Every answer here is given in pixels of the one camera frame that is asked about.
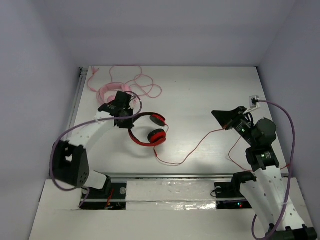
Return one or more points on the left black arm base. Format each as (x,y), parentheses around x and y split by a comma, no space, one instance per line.
(114,198)

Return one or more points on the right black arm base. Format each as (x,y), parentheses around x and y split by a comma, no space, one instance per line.
(228,195)

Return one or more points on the pink headphones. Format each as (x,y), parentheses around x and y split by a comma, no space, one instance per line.
(111,87)

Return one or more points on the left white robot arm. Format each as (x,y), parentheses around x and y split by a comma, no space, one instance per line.
(69,165)

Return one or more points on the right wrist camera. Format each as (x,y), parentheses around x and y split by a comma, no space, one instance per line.
(254,103)

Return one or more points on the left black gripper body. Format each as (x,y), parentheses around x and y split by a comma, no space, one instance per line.
(122,100)

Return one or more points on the red black headphones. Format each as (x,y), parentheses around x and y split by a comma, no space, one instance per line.
(157,136)

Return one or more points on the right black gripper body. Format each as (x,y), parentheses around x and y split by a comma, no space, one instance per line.
(243,126)

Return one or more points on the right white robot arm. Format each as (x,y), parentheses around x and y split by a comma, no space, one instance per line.
(263,187)

